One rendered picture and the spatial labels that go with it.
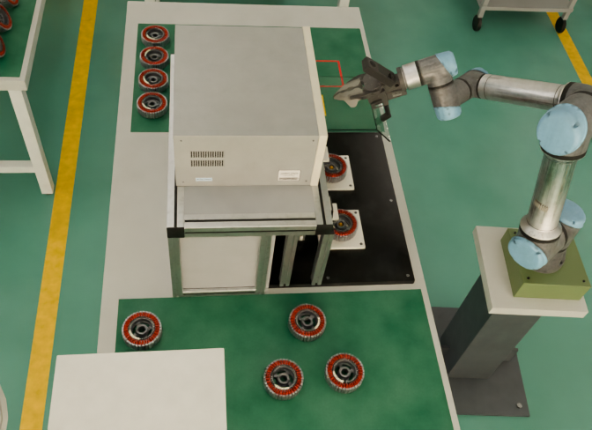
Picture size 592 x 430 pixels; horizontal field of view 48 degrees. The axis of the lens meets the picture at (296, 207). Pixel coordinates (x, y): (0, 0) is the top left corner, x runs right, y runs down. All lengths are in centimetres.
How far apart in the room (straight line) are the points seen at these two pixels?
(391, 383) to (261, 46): 104
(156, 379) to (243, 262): 58
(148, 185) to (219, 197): 55
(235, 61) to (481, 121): 222
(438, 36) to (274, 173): 267
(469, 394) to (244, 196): 147
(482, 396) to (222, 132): 170
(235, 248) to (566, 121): 92
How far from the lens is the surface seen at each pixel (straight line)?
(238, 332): 200
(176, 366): 147
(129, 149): 242
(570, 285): 227
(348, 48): 287
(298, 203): 181
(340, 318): 206
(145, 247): 216
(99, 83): 377
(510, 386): 298
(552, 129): 178
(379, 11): 440
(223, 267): 194
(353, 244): 217
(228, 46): 193
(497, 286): 227
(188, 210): 178
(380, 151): 246
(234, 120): 172
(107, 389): 146
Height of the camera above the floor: 255
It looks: 53 degrees down
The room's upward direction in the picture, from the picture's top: 10 degrees clockwise
